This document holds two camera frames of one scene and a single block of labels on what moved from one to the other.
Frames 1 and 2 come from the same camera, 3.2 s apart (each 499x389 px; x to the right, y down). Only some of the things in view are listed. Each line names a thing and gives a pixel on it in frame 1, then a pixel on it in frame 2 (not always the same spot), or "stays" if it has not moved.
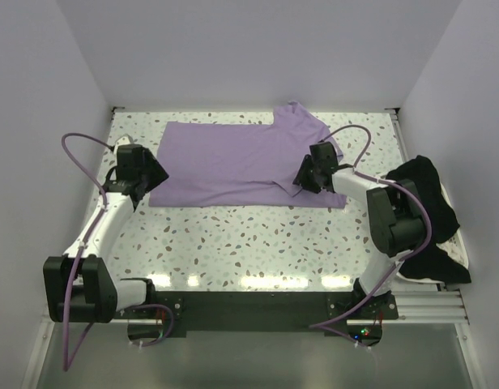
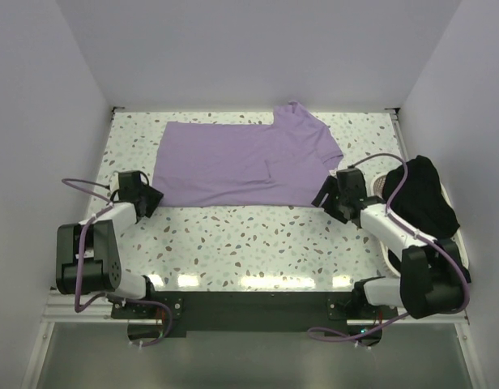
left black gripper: x=158 y=174 -> x=155 y=198
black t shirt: x=435 y=263 stays
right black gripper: x=301 y=177 -> x=330 y=187
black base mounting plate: x=262 y=312 stays
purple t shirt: x=236 y=164 stays
